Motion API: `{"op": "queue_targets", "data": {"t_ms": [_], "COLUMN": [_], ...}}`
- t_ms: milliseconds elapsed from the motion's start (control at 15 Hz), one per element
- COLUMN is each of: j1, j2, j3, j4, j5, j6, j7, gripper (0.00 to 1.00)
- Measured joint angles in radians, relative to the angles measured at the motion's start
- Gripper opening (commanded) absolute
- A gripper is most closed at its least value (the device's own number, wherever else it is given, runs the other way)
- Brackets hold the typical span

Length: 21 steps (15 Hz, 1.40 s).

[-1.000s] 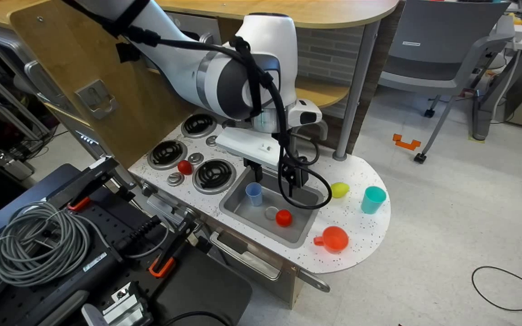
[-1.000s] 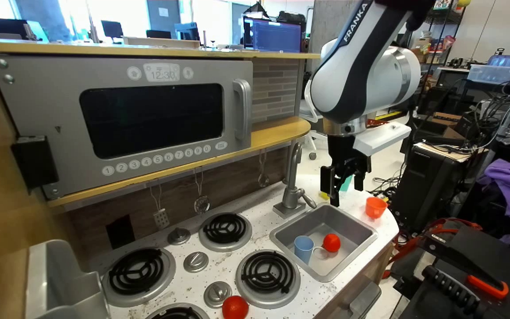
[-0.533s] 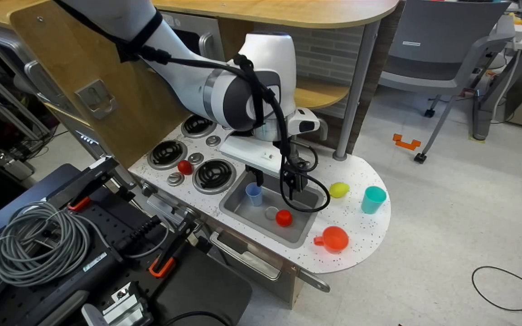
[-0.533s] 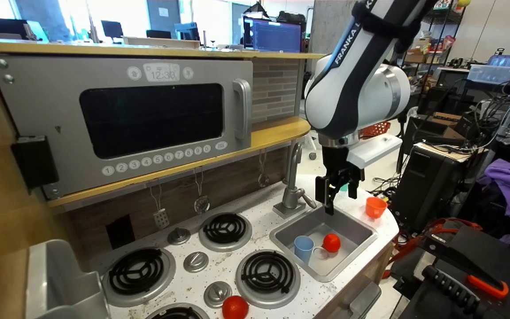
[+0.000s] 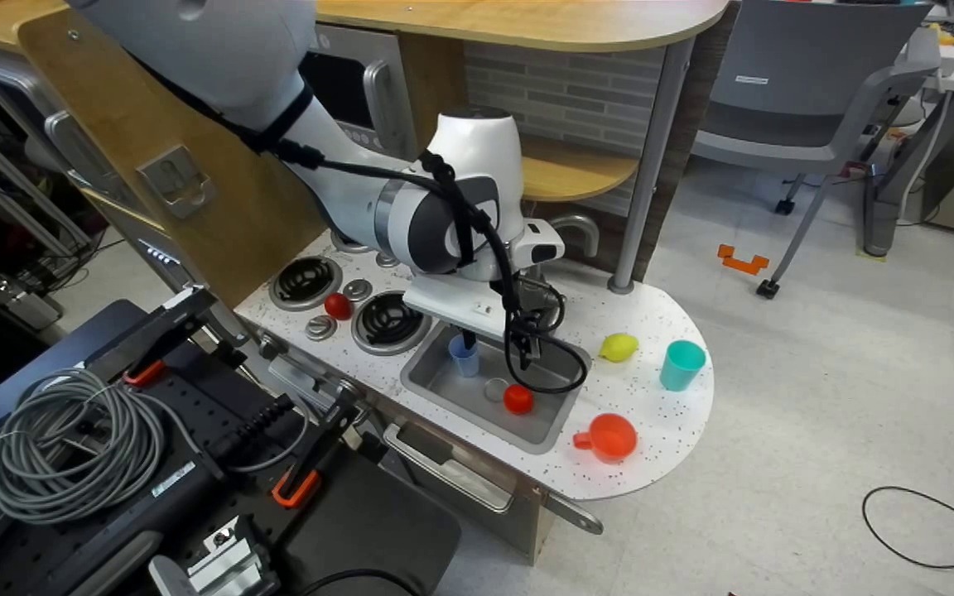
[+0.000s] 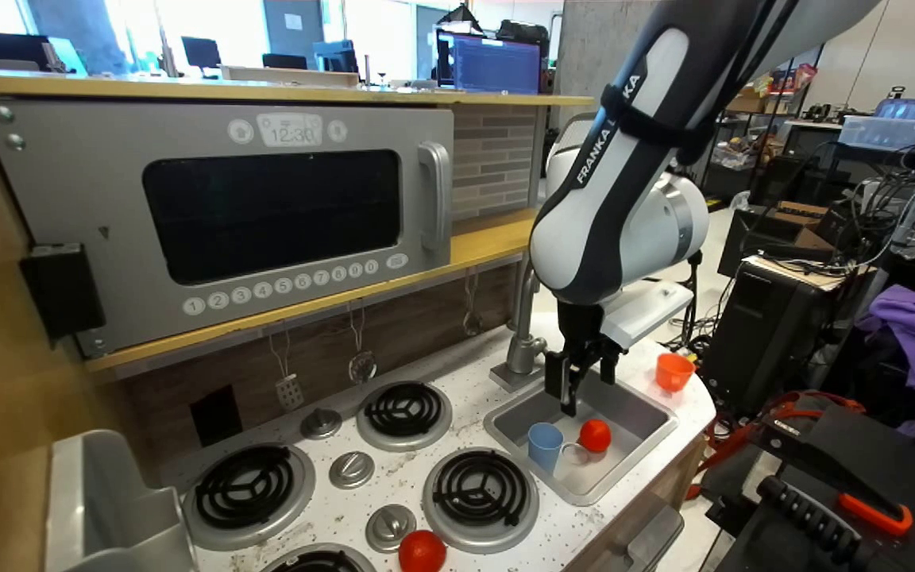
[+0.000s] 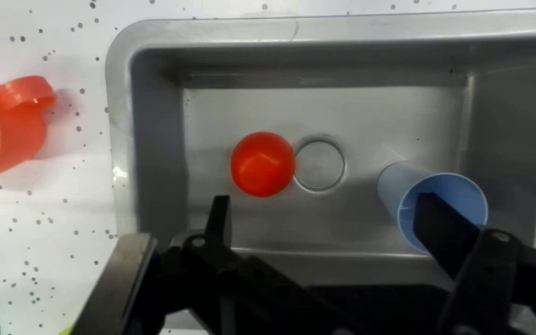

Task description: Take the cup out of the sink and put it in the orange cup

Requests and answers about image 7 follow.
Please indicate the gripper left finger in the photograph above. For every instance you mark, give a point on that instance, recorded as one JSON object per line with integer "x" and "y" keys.
{"x": 231, "y": 274}

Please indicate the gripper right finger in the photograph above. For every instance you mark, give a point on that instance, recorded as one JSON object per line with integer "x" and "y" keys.
{"x": 477, "y": 260}

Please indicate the light blue plastic cup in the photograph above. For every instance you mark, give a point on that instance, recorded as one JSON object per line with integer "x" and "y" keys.
{"x": 449, "y": 195}

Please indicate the grey plastic sink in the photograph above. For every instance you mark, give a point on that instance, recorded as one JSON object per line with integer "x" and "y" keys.
{"x": 342, "y": 116}

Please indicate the orange ball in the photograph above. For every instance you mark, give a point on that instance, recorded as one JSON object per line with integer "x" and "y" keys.
{"x": 262, "y": 164}

